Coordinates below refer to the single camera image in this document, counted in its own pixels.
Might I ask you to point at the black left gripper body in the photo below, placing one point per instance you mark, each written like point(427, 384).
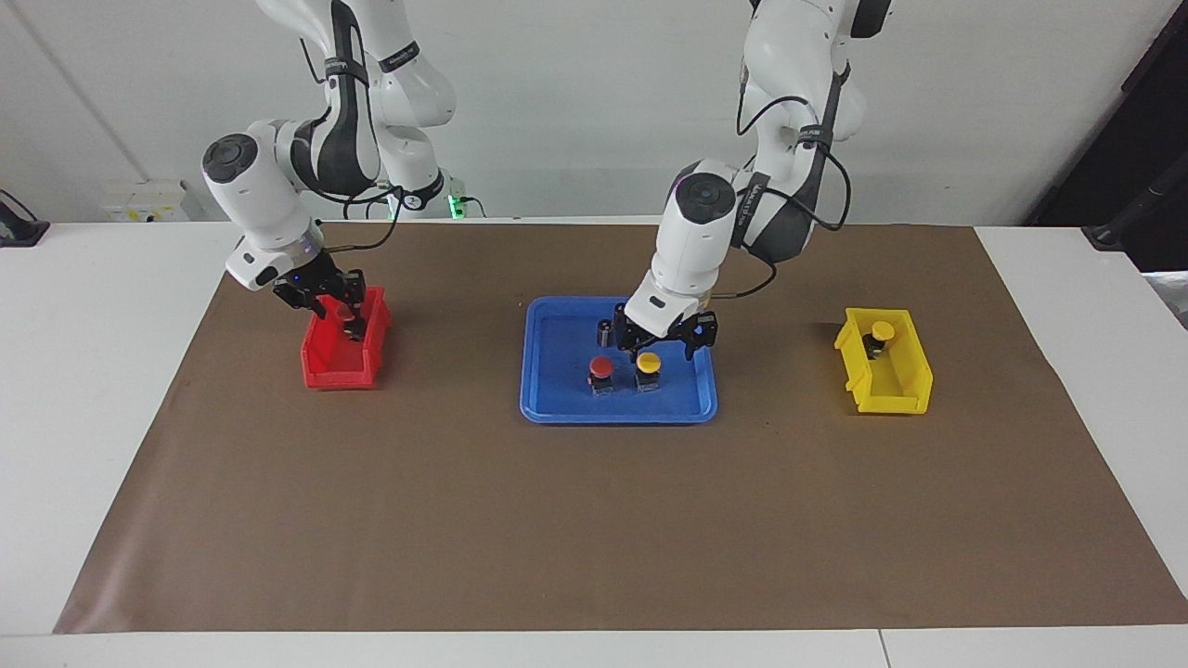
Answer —
point(673, 339)

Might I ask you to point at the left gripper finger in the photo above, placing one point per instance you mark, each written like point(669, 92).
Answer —
point(705, 334)
point(627, 339)

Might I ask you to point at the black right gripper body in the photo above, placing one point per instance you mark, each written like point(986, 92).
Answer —
point(306, 283)

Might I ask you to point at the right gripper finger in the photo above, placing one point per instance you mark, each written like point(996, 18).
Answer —
point(316, 308)
point(355, 292)

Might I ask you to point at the yellow push button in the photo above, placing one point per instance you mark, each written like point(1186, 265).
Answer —
point(882, 330)
point(648, 362)

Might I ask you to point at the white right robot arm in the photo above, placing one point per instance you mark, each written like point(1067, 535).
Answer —
point(260, 204)

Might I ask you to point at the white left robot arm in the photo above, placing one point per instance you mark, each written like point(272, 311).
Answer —
point(691, 241)

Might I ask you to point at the blue plastic tray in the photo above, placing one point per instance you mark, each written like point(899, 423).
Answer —
point(687, 399)

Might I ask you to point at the small black cylinder capacitor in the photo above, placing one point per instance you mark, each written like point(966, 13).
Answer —
point(605, 332)

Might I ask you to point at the red plastic bin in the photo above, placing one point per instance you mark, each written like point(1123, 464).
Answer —
point(371, 366)

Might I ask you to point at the yellow plastic bin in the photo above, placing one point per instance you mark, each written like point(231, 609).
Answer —
point(858, 371)

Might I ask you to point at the white power strip box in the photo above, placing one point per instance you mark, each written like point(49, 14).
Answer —
point(144, 199)

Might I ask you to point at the brown paper table mat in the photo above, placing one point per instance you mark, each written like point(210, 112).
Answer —
point(594, 520)

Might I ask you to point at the black device at table edge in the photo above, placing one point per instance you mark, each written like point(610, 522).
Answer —
point(19, 227)

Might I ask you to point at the black stand pole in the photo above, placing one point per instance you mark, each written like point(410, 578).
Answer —
point(1128, 218)

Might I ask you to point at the grey metallic object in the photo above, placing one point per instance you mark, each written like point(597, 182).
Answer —
point(1174, 297)

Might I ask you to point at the black backdrop panel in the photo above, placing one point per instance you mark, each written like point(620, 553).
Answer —
point(1160, 121)

